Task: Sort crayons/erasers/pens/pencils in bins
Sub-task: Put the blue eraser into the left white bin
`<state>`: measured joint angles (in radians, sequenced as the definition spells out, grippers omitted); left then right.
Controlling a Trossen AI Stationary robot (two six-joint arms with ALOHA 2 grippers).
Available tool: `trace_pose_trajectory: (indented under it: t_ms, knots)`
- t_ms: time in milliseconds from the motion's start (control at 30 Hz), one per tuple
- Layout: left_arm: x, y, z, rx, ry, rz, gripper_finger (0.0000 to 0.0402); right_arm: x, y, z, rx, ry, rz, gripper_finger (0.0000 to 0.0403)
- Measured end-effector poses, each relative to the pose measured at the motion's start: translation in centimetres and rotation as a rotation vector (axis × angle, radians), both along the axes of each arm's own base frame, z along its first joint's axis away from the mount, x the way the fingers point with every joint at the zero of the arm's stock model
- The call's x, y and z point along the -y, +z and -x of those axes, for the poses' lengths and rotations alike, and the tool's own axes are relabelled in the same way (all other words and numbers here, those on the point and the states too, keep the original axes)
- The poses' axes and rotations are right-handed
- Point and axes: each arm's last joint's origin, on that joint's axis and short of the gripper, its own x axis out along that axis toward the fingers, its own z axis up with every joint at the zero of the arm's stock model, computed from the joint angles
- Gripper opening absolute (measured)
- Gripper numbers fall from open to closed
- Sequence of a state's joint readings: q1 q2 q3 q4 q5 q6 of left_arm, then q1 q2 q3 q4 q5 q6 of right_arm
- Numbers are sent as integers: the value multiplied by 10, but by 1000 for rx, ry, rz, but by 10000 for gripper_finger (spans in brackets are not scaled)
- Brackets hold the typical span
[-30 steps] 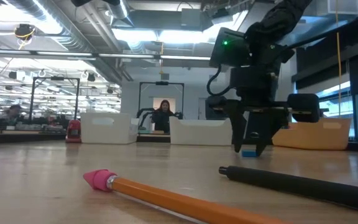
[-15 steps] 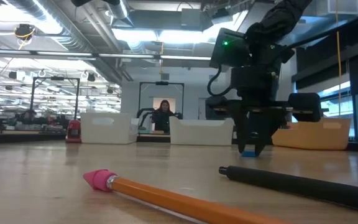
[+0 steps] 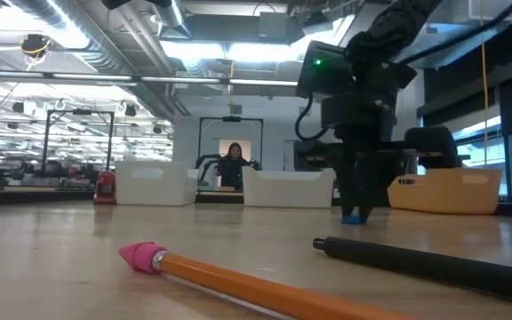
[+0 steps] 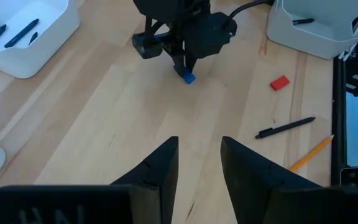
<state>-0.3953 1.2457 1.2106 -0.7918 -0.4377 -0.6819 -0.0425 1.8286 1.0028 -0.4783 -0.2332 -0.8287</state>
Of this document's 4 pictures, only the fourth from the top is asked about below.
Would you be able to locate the red eraser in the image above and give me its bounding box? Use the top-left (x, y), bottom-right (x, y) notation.
top-left (270, 75), bottom-right (291, 91)

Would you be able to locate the blue eraser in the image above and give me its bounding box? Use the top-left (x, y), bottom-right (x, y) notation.
top-left (173, 64), bottom-right (196, 85)

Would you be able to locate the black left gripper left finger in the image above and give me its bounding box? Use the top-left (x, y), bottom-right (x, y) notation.
top-left (0, 136), bottom-right (180, 224)

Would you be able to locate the grey plastic bin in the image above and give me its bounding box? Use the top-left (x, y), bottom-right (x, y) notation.
top-left (265, 0), bottom-right (358, 60)

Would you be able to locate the wide white plastic bin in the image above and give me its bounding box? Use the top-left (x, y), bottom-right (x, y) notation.
top-left (0, 0), bottom-right (81, 80)

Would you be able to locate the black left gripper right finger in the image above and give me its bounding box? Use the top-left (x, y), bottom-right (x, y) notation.
top-left (220, 136), bottom-right (358, 224)

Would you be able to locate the small black camera box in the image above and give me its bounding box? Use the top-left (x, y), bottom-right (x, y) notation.
top-left (339, 166), bottom-right (358, 188)

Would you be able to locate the black right camera cable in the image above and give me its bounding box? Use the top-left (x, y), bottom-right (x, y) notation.
top-left (227, 0), bottom-right (275, 32)

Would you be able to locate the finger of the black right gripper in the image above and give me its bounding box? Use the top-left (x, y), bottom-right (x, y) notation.
top-left (169, 53), bottom-right (186, 76)
top-left (184, 55), bottom-right (199, 75)

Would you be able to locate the orange pencil pink eraser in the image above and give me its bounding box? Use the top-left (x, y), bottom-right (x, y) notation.
top-left (288, 134), bottom-right (336, 174)

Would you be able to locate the black pen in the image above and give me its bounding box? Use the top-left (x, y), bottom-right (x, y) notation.
top-left (291, 17), bottom-right (316, 26)
top-left (254, 116), bottom-right (316, 140)

